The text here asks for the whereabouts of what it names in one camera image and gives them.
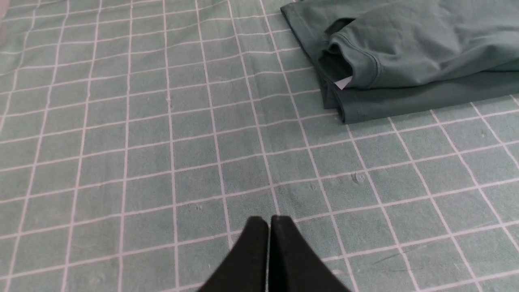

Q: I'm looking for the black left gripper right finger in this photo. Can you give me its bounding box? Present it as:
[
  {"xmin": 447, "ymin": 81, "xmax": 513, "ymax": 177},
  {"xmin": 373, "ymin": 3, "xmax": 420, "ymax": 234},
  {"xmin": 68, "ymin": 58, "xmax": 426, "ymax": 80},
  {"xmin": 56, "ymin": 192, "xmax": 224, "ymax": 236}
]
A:
[{"xmin": 268, "ymin": 215, "xmax": 349, "ymax": 292}]

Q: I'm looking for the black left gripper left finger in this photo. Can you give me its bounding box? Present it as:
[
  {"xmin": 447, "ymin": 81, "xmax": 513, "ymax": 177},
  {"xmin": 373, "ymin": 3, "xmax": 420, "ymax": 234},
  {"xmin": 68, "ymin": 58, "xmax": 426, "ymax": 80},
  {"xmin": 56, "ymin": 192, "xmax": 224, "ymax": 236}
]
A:
[{"xmin": 199, "ymin": 216, "xmax": 269, "ymax": 292}]

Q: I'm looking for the green long-sleeved shirt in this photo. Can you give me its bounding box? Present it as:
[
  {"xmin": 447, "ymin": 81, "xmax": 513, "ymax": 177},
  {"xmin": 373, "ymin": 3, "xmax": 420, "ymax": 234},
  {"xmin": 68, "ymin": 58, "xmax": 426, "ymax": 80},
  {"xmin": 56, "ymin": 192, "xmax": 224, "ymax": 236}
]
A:
[{"xmin": 280, "ymin": 0, "xmax": 519, "ymax": 124}]

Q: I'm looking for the green checkered tablecloth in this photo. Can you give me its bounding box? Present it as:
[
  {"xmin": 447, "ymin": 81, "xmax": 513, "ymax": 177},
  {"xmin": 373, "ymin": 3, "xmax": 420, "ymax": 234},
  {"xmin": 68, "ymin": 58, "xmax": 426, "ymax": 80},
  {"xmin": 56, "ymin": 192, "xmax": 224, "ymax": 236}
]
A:
[{"xmin": 0, "ymin": 0, "xmax": 519, "ymax": 292}]

